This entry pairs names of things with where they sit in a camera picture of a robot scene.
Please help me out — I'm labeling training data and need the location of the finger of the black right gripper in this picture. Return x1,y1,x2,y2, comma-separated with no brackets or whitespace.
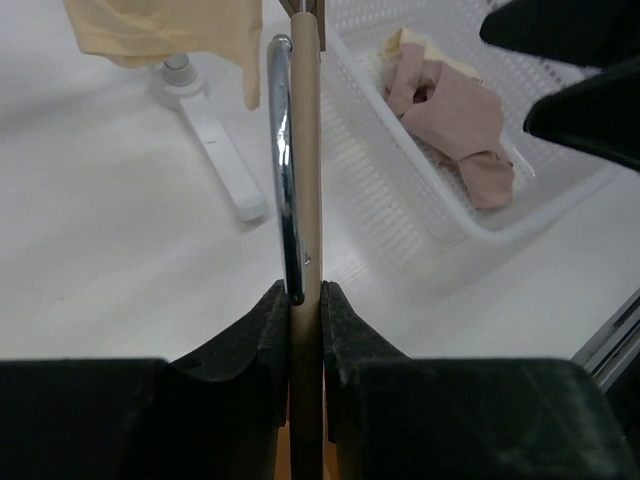
480,0,639,68
523,57,639,172

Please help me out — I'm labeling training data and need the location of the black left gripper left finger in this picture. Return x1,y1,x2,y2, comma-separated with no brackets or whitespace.
1,282,289,479

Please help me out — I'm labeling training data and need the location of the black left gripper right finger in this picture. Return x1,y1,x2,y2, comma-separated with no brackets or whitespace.
320,282,628,479

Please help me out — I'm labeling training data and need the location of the pink underwear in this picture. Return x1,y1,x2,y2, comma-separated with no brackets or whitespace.
382,27,515,210

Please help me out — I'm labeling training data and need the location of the beige clip hanger brown underwear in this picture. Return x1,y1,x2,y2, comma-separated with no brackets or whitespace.
267,1,324,479

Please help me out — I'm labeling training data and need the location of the cream yellow underwear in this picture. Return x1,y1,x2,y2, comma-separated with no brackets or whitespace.
64,0,263,110

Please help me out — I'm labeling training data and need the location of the white plastic mesh basket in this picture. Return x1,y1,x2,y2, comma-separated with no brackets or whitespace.
322,1,623,244

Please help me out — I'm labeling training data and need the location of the white metal clothes rack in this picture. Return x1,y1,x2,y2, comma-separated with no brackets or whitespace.
150,53,266,222

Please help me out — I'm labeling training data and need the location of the aluminium mounting rail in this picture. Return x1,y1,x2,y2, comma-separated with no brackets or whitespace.
571,290,639,391

